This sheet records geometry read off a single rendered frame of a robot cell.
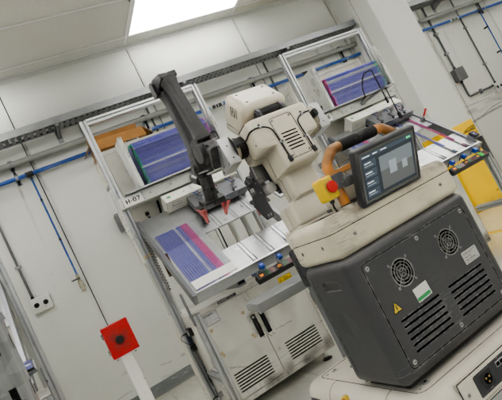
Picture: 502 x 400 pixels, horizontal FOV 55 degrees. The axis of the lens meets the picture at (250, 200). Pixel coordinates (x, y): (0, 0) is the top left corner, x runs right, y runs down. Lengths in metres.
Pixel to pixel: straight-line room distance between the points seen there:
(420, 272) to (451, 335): 0.20
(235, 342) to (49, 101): 2.84
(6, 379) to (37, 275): 3.74
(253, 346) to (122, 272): 1.83
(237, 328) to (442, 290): 1.44
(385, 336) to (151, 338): 3.09
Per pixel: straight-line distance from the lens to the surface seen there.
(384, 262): 1.44
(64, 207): 4.35
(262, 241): 2.57
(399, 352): 1.44
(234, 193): 2.86
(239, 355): 2.74
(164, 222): 2.81
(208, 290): 2.36
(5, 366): 0.55
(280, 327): 2.82
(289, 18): 5.67
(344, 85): 3.60
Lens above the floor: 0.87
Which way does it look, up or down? 3 degrees up
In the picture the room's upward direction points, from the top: 27 degrees counter-clockwise
